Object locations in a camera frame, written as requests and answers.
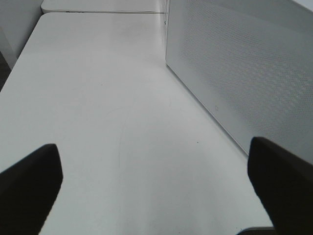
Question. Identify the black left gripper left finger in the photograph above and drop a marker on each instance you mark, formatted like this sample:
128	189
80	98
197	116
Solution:
28	190

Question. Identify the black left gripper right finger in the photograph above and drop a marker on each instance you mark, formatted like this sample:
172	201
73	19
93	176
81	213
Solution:
284	184

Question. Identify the white microwave door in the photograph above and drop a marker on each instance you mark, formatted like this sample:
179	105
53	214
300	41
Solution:
250	64

